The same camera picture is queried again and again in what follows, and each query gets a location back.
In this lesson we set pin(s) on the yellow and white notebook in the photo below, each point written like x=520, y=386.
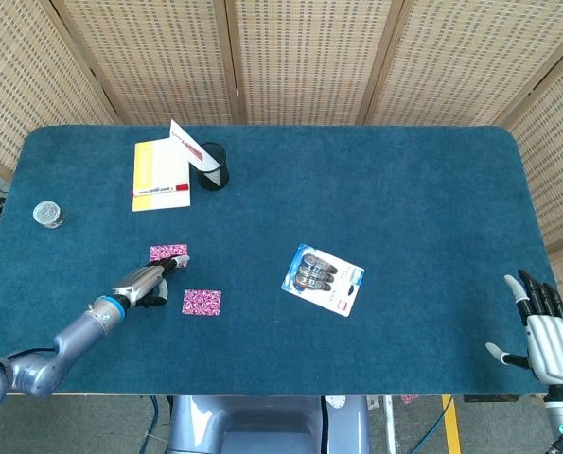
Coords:
x=165, y=165

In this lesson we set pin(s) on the blister pack of binder clips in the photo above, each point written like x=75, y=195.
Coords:
x=328, y=284

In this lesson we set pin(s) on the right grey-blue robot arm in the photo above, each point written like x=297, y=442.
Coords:
x=562, y=418

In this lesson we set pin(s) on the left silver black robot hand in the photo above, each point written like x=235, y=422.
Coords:
x=139, y=281

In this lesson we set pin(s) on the woven bamboo folding screen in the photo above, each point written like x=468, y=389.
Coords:
x=309, y=57

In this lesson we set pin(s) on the grey-blue robot torso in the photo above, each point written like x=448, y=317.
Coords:
x=243, y=421

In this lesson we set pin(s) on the yellow floor tape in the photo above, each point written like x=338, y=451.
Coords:
x=451, y=425

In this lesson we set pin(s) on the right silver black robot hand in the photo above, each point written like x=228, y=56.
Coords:
x=553, y=343

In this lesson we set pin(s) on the blue felt table mat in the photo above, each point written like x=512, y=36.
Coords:
x=357, y=198

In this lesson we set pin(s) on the black mesh pen holder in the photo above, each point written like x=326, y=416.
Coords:
x=223, y=176

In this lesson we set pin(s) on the white card in cup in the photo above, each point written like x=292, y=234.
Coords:
x=186, y=142

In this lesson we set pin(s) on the black power strip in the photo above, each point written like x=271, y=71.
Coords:
x=491, y=398

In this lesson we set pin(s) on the pink and white printed label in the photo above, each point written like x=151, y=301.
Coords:
x=409, y=399

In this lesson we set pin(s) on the white metal post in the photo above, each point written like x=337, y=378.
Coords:
x=390, y=425

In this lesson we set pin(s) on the white marker with red cap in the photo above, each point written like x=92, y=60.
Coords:
x=160, y=190

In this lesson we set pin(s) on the round silver tin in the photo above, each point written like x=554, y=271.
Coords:
x=48, y=214

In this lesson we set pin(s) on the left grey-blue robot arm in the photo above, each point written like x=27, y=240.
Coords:
x=73, y=336

